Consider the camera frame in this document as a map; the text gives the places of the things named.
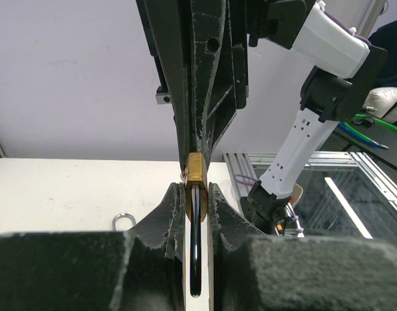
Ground green and blue hoses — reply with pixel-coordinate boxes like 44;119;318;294
339;113;397;150

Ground aluminium front rail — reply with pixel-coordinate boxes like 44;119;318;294
222;152;397;211

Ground person in dark clothes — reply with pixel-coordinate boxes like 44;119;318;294
369;20;397;88

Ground small brass padlock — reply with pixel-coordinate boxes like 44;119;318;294
111;213;137;231

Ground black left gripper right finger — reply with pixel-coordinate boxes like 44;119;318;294
207;183;397;310

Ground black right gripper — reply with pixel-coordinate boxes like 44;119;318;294
136;1;253;170

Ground brass padlock with keys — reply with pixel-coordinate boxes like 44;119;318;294
185;152;208;297

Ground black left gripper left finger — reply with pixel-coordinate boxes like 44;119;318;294
0;183;185;310

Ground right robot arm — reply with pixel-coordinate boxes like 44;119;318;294
137;1;387;238

